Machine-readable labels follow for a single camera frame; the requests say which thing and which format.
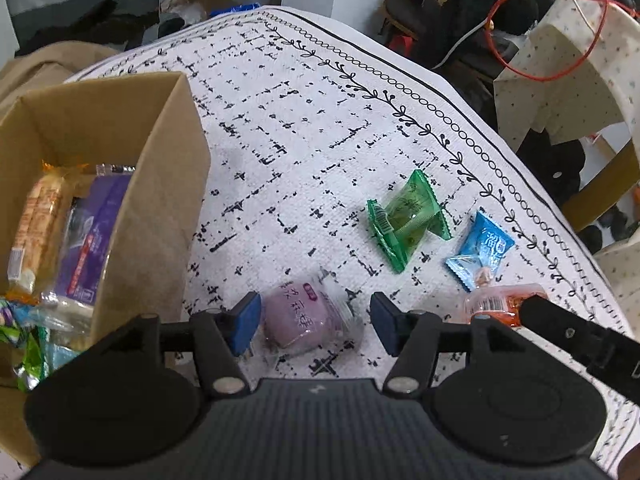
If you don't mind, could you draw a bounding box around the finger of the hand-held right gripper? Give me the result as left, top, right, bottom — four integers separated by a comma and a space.
517, 295, 640, 391

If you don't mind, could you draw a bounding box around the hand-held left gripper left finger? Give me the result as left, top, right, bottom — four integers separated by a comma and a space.
100, 292, 263, 396

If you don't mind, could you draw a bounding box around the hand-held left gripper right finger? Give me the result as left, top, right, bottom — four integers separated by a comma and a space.
369, 291, 531, 395

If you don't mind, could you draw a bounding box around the purple mochi packet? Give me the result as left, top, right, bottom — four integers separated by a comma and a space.
262, 267, 363, 361

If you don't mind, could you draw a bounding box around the orange jelly packet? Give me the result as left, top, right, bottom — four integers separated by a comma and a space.
460, 282, 551, 328

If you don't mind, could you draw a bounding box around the brown cardboard box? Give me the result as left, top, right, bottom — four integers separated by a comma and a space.
0, 71, 212, 468

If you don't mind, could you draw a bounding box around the purple cake packet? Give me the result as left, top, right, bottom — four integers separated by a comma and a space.
42, 162, 137, 311

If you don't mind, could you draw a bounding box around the orange bread packet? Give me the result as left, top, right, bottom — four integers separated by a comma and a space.
7, 160, 81, 306

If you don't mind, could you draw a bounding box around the white floral cloth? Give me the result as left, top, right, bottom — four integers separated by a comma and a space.
592, 237, 640, 306

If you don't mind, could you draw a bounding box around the green candy packet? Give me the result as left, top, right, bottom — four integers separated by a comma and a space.
366, 169, 453, 275

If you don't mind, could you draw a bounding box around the small blue candy packet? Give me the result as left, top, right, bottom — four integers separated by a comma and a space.
444, 210, 517, 293

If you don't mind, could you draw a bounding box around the white black-patterned tablecloth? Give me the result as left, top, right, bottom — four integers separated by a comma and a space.
65, 5, 640, 480

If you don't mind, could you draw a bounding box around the green-edged clear snack packet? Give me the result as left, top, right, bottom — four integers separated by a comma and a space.
17, 327, 83, 393

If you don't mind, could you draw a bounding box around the beige dotted chair cover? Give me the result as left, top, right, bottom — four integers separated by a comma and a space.
492, 0, 640, 153

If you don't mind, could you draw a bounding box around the green and purple snack packet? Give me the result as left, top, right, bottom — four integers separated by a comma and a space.
0, 297, 30, 345

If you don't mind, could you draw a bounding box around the beige cloth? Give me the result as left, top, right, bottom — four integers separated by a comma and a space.
0, 42, 118, 116

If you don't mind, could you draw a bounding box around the wooden chair frame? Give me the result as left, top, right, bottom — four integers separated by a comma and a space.
560, 130, 640, 233

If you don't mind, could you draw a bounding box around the white cable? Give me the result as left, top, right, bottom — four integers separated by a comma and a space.
432, 0, 608, 70

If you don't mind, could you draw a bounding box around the red cable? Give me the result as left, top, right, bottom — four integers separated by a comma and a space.
486, 0, 640, 82

